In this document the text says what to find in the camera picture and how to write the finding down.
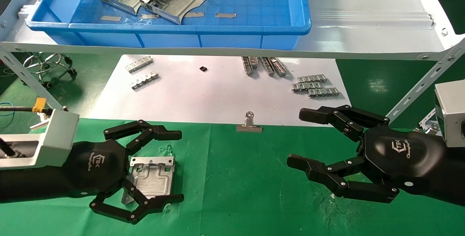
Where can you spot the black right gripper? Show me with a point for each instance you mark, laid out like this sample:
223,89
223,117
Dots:
399,156

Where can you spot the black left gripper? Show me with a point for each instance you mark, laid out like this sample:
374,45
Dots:
98,167

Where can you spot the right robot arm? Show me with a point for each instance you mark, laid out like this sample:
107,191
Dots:
454,174

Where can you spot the silver notched metal strip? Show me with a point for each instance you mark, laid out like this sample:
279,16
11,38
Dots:
307,86
324,92
144,80
312,79
138,64

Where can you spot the silver binder clip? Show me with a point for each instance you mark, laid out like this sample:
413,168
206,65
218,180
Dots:
249,126
41,121

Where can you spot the green cloth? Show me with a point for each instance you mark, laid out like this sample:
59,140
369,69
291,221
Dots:
236,192

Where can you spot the white paper sheet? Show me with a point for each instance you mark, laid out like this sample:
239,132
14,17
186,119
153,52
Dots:
203,94

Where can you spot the small black piece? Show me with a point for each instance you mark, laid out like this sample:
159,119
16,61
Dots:
203,69

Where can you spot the white metal shelf board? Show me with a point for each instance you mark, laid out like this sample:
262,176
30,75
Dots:
363,43

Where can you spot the perforated grey shelf brace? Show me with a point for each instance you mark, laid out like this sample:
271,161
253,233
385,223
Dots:
25,74
425,80

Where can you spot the blue plastic tray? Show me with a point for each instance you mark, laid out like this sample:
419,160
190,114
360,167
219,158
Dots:
236,40

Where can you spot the white ribbed panel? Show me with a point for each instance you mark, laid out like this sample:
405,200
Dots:
363,3

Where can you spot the grey tape piece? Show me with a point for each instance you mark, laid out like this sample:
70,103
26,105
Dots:
196,14
225,15
110,18

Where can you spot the chrome stool base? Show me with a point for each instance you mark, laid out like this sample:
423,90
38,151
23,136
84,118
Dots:
51,61

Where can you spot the silver metal rail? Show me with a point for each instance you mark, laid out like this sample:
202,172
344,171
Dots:
255,61
268,67
247,67
279,67

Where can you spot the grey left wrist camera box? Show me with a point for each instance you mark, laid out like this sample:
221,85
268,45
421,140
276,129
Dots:
58,138

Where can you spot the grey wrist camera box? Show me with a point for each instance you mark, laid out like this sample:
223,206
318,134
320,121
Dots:
452,112
58,138

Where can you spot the silver metal bracket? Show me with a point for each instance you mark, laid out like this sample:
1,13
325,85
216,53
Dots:
430,127

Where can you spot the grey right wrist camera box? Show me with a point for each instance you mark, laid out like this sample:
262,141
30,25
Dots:
452,112

